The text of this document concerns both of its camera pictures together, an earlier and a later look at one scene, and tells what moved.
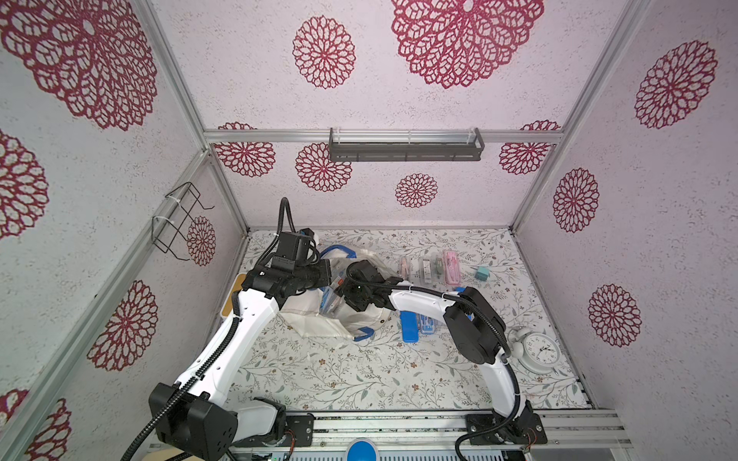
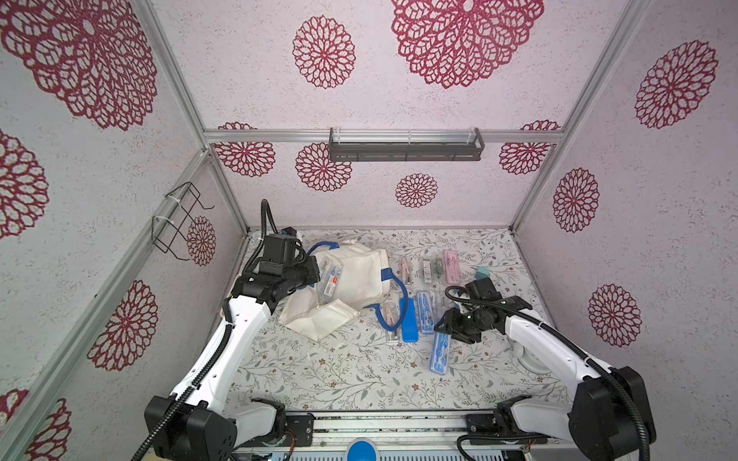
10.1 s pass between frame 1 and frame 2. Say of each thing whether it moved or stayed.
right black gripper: moved
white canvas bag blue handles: moved
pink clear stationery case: stayed
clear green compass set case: stayed
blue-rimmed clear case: stayed
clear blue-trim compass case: stayed
